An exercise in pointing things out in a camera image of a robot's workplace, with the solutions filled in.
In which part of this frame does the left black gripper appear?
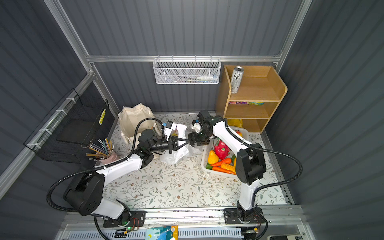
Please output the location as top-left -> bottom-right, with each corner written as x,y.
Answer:
148,135 -> 189,155

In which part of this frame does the white plastic grocery bag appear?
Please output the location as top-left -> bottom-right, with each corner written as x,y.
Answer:
160,121 -> 191,165

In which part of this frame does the cream canvas tote bag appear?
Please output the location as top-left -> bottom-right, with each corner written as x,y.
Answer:
117,103 -> 161,157

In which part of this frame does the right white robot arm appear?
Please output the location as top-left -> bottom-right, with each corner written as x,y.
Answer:
188,110 -> 303,223

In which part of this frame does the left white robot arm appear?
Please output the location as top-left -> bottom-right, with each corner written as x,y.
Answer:
46,118 -> 190,226

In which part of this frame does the white plastic fruit basket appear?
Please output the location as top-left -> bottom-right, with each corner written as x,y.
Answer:
201,127 -> 249,179

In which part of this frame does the pink dragon fruit toy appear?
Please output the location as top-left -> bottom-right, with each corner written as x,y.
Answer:
215,140 -> 230,160

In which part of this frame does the yellow bell pepper toy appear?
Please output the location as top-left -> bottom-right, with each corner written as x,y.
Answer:
207,151 -> 220,166

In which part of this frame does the small orange carrot toy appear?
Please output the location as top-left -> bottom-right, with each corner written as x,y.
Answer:
212,159 -> 232,167

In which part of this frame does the yellow snack packet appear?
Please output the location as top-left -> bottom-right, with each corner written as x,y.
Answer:
228,119 -> 243,128

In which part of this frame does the floral table mat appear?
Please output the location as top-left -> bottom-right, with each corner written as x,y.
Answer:
103,114 -> 290,209

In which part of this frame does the yellow corn toy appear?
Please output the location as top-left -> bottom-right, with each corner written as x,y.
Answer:
221,163 -> 236,174

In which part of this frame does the left silver drink can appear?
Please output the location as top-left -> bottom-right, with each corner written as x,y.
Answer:
231,66 -> 244,94

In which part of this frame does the cup of coloured pencils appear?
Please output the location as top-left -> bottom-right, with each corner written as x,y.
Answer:
86,139 -> 118,166

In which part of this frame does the wooden shelf unit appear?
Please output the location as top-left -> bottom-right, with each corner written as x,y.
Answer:
216,65 -> 288,133

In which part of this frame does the teal printed booklet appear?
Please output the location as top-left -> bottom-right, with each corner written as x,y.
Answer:
145,226 -> 179,240

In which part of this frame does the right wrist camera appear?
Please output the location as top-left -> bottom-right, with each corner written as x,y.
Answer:
191,120 -> 202,133

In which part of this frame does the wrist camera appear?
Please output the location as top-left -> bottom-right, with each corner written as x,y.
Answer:
191,120 -> 202,133
163,121 -> 176,140

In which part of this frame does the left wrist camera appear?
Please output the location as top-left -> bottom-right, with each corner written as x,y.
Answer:
163,121 -> 176,140

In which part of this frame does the white wire wall basket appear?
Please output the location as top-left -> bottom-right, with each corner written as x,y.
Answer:
153,58 -> 222,85

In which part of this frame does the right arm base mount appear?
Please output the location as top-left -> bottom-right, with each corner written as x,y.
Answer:
223,208 -> 265,225

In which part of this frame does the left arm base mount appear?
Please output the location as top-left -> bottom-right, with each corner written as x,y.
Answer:
103,211 -> 147,229

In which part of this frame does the black wire wall basket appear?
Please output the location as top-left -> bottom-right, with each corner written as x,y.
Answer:
24,89 -> 114,167

